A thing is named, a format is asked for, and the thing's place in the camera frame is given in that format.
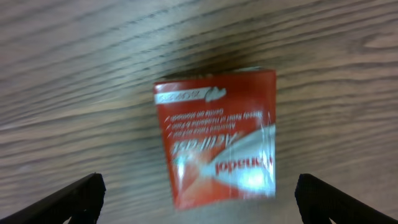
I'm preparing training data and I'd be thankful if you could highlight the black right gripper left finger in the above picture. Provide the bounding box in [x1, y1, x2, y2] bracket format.
[1, 173, 106, 224]

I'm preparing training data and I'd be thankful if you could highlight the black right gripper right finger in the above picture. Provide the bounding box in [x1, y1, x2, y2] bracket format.
[295, 174, 397, 224]

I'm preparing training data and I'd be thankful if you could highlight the red medicine box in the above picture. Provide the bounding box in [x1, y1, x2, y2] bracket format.
[154, 69, 277, 210]

